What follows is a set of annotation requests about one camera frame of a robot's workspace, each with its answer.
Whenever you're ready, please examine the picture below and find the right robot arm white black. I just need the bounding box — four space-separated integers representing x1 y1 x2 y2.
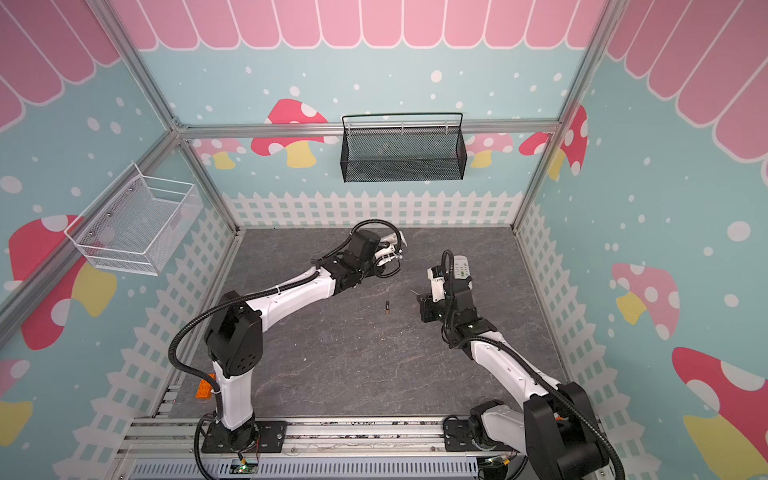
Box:
418 250 627 479

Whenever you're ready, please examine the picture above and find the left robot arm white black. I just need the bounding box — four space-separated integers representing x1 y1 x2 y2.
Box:
167 219 406 434

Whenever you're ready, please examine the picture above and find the white remote control far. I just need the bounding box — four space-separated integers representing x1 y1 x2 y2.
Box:
452 255 472 289

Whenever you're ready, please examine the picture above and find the orange toy brick left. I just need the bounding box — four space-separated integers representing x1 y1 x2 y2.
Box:
195 380 214 400

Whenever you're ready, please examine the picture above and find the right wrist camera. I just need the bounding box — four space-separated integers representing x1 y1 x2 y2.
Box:
427 266 445 303

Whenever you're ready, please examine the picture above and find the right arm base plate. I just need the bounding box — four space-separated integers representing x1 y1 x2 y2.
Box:
442 415 518 453

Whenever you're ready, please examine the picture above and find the black mesh wall basket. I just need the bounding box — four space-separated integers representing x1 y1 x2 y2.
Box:
340 112 468 183

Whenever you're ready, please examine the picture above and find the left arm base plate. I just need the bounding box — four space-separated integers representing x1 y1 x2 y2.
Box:
202 419 288 454

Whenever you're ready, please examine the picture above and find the white wire wall basket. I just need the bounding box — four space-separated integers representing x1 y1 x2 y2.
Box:
64 164 203 276

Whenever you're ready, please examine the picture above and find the aluminium front rail frame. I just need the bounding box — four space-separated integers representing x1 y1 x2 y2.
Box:
107 413 619 480

